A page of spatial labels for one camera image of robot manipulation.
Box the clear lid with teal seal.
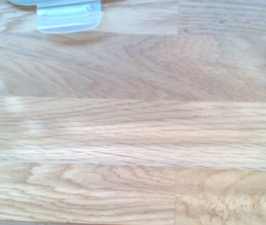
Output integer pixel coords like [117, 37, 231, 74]
[6, 0, 103, 35]

